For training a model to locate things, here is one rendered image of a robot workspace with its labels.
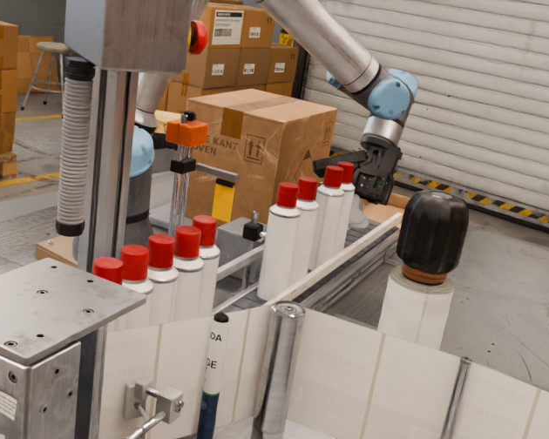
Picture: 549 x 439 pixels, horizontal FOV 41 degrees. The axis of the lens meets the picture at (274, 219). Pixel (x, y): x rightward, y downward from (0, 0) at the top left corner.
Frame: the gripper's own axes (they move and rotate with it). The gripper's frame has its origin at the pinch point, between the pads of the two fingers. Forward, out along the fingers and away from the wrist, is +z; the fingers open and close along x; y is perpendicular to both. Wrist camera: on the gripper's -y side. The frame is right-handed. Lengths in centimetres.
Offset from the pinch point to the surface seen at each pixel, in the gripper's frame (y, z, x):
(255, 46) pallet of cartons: -191, -155, 274
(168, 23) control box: 0, -2, -77
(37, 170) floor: -277, -23, 227
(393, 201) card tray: -7, -24, 58
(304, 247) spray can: 2.9, 8.4, -21.2
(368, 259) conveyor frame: 5.9, 2.2, 8.4
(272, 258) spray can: 0.5, 12.6, -27.3
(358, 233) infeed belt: -1.1, -4.5, 18.7
